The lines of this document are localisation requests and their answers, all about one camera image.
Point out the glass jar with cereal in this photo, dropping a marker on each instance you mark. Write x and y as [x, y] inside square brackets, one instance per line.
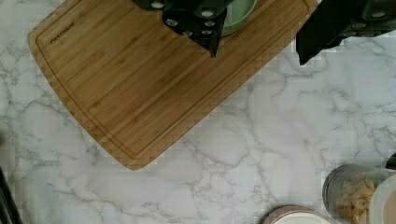
[348, 190]

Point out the green ceramic plate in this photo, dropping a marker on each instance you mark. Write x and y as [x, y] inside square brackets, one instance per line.
[238, 13]

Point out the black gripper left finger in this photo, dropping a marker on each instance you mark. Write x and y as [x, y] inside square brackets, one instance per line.
[201, 21]

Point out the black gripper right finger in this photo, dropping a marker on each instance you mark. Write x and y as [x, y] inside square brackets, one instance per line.
[335, 20]

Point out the white plastic lidded container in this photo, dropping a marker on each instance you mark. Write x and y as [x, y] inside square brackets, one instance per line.
[382, 208]

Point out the white lidded round container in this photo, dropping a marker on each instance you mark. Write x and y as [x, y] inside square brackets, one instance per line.
[293, 214]

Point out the bamboo cutting board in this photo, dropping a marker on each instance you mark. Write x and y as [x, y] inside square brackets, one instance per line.
[134, 85]

